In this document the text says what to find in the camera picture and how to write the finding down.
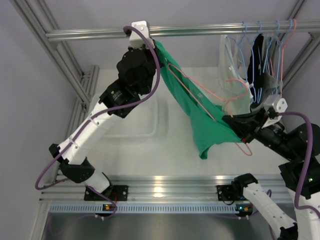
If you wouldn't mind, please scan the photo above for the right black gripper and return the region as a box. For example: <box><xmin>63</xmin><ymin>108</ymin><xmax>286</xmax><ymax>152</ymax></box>
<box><xmin>222</xmin><ymin>108</ymin><xmax>298</xmax><ymax>161</ymax></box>

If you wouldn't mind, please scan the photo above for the white tank top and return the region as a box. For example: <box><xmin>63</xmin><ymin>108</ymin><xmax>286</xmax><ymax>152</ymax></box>
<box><xmin>218</xmin><ymin>35</ymin><xmax>252</xmax><ymax>115</ymax></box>

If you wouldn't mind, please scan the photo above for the green tank top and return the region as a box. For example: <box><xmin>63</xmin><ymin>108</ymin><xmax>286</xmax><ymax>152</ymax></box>
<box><xmin>154</xmin><ymin>39</ymin><xmax>244</xmax><ymax>160</ymax></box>

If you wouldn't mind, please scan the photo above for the light blue hanger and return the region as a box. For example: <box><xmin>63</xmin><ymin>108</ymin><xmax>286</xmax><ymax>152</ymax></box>
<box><xmin>231</xmin><ymin>21</ymin><xmax>250</xmax><ymax>86</ymax></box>

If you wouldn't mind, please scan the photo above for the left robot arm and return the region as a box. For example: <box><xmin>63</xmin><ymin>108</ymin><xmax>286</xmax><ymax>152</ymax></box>
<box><xmin>49</xmin><ymin>47</ymin><xmax>162</xmax><ymax>200</ymax></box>

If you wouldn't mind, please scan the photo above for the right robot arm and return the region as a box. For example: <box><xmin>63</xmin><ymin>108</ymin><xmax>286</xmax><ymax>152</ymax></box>
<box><xmin>219</xmin><ymin>109</ymin><xmax>320</xmax><ymax>240</ymax></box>

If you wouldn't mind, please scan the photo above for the grey tank top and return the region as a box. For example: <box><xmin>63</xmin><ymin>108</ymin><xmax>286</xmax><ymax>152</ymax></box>
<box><xmin>247</xmin><ymin>34</ymin><xmax>282</xmax><ymax>112</ymax></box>

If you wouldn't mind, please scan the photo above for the black tank top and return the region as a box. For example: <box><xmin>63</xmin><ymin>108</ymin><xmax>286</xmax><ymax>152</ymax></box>
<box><xmin>246</xmin><ymin>33</ymin><xmax>266</xmax><ymax>106</ymax></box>

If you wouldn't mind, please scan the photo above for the blue hanger with grey top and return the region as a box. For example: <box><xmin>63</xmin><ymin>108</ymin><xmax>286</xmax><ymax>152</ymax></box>
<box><xmin>262</xmin><ymin>19</ymin><xmax>281</xmax><ymax>96</ymax></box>

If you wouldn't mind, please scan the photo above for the blue hanger with black top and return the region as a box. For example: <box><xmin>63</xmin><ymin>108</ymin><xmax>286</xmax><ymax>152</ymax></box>
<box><xmin>247</xmin><ymin>20</ymin><xmax>266</xmax><ymax>103</ymax></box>

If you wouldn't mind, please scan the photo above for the rightmost blue hanger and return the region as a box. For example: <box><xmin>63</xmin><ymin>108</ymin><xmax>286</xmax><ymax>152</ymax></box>
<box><xmin>269</xmin><ymin>18</ymin><xmax>297</xmax><ymax>95</ymax></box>

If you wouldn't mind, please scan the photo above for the white plastic basket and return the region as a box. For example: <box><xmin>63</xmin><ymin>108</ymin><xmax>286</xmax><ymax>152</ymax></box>
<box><xmin>104</xmin><ymin>96</ymin><xmax>159</xmax><ymax>139</ymax></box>

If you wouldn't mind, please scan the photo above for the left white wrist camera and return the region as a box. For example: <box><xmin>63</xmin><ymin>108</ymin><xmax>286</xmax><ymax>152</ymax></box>
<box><xmin>129</xmin><ymin>20</ymin><xmax>156</xmax><ymax>49</ymax></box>

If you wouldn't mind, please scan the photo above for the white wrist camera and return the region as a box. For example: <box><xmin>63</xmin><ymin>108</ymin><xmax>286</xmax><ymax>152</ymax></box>
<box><xmin>262</xmin><ymin>94</ymin><xmax>288</xmax><ymax>128</ymax></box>
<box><xmin>129</xmin><ymin>20</ymin><xmax>156</xmax><ymax>49</ymax></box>

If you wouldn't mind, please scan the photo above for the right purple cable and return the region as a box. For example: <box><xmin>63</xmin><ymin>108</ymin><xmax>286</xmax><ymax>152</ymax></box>
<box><xmin>268</xmin><ymin>111</ymin><xmax>320</xmax><ymax>238</ymax></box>

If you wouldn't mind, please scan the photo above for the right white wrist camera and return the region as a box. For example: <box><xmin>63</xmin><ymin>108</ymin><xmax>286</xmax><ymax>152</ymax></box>
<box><xmin>262</xmin><ymin>94</ymin><xmax>288</xmax><ymax>128</ymax></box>

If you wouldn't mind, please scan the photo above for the left aluminium frame post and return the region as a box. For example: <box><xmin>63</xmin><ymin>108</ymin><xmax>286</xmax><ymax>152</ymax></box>
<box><xmin>10</xmin><ymin>0</ymin><xmax>100</xmax><ymax>112</ymax></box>

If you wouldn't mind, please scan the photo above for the aluminium hanging rail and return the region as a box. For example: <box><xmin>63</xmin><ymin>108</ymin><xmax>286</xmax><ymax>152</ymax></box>
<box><xmin>45</xmin><ymin>19</ymin><xmax>320</xmax><ymax>43</ymax></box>

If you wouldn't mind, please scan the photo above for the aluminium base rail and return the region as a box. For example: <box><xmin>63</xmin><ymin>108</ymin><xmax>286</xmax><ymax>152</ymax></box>
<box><xmin>38</xmin><ymin>174</ymin><xmax>291</xmax><ymax>202</ymax></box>

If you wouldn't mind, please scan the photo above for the slotted cable duct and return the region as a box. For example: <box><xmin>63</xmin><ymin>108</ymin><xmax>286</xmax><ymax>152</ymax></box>
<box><xmin>48</xmin><ymin>203</ymin><xmax>251</xmax><ymax>214</ymax></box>

